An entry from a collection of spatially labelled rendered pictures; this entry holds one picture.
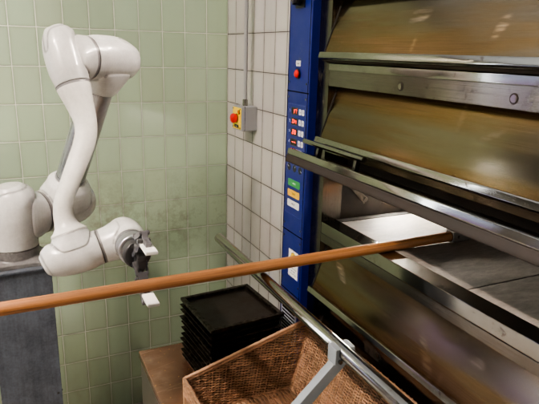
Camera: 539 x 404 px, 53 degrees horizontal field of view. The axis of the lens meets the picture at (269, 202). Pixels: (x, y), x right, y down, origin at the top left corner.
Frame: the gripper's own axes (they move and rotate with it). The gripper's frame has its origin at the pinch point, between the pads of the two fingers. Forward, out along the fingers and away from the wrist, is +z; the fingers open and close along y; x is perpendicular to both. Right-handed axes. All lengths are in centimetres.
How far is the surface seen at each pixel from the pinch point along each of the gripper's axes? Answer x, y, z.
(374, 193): -50, -22, 20
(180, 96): -41, -33, -118
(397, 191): -50, -24, 27
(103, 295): 12.3, 0.1, 5.0
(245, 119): -59, -27, -83
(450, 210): -50, -25, 44
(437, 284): -65, 1, 27
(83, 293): 16.5, -0.9, 4.7
